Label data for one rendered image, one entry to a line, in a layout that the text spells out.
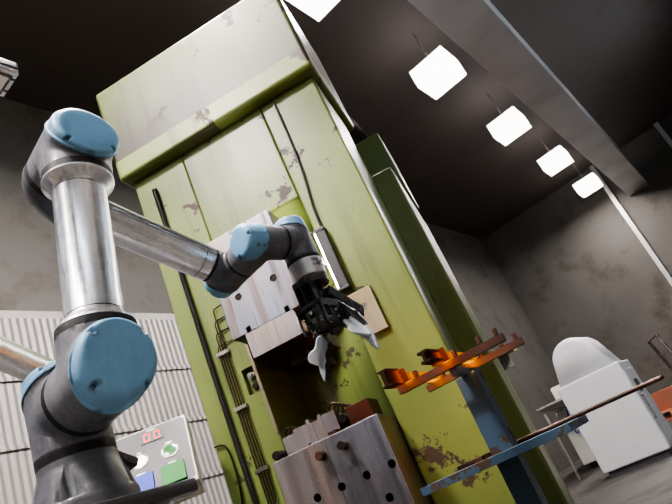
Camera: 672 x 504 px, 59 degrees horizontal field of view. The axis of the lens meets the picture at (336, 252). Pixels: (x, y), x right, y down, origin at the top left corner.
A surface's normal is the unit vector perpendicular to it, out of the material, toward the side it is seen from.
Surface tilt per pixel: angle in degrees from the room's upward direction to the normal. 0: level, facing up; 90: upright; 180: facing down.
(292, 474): 90
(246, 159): 90
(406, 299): 90
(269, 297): 90
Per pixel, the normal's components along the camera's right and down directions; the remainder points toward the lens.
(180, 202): -0.33, -0.27
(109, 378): 0.65, -0.44
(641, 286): -0.59, -0.10
